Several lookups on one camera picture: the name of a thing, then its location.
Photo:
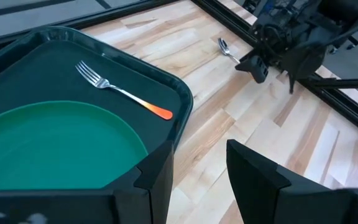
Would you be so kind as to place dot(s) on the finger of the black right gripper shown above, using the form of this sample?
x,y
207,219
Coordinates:
x,y
303,68
255,68

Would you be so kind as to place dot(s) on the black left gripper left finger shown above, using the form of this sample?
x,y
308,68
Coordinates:
x,y
154,186

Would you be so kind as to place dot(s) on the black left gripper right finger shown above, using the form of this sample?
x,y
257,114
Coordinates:
x,y
259,193

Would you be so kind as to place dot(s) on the green round plate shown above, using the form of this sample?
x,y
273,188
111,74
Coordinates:
x,y
54,146

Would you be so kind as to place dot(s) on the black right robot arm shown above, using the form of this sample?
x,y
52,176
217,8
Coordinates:
x,y
346,15

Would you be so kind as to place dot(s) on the dark green plastic tray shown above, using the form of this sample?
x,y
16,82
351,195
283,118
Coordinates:
x,y
42,74

